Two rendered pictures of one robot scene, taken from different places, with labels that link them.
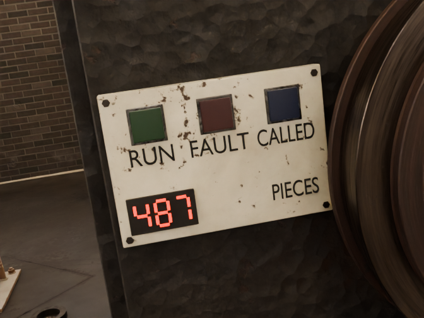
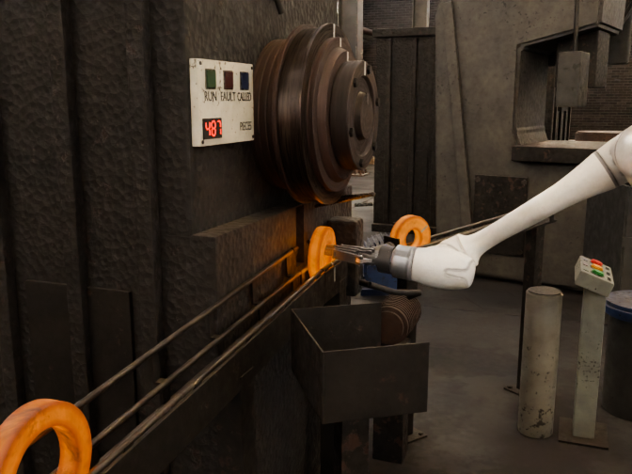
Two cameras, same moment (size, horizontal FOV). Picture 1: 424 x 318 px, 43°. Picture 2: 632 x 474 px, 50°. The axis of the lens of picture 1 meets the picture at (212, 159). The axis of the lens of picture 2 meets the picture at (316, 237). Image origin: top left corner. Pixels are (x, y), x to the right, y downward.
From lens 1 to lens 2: 1.30 m
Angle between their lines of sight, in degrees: 60
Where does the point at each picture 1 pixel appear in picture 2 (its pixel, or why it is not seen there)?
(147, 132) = (212, 82)
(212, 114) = (229, 79)
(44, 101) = not seen: outside the picture
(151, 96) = (212, 64)
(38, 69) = not seen: outside the picture
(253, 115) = (236, 84)
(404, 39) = (309, 55)
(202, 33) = (218, 37)
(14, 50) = not seen: outside the picture
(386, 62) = (307, 63)
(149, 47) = (204, 38)
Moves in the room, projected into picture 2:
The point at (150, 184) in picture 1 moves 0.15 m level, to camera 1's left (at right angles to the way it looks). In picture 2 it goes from (209, 112) to (162, 113)
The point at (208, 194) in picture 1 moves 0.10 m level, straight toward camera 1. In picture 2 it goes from (224, 122) to (262, 123)
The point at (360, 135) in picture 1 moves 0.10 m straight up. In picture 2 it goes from (302, 91) to (301, 46)
